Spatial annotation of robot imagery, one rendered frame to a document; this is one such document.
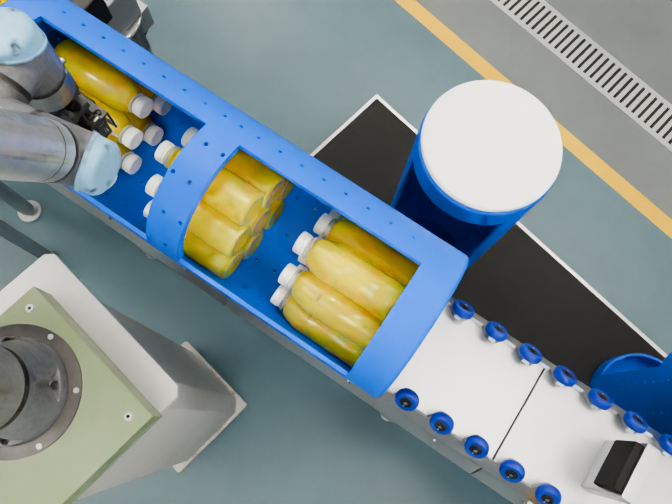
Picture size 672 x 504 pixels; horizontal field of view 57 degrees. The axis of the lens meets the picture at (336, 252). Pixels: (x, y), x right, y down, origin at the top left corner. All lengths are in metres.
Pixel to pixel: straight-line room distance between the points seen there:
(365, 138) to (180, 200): 1.29
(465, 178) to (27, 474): 0.87
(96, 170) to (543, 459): 0.93
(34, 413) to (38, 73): 0.45
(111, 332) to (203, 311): 1.17
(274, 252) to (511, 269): 1.10
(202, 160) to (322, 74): 1.53
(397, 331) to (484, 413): 0.38
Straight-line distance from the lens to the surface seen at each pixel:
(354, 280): 0.98
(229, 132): 1.02
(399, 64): 2.53
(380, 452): 2.15
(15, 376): 0.88
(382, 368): 0.96
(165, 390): 1.01
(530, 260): 2.17
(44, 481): 1.00
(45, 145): 0.74
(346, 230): 1.04
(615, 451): 1.23
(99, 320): 1.05
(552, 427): 1.29
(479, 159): 1.24
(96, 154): 0.81
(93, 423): 0.97
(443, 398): 1.23
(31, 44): 0.90
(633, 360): 2.23
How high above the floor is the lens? 2.13
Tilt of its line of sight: 75 degrees down
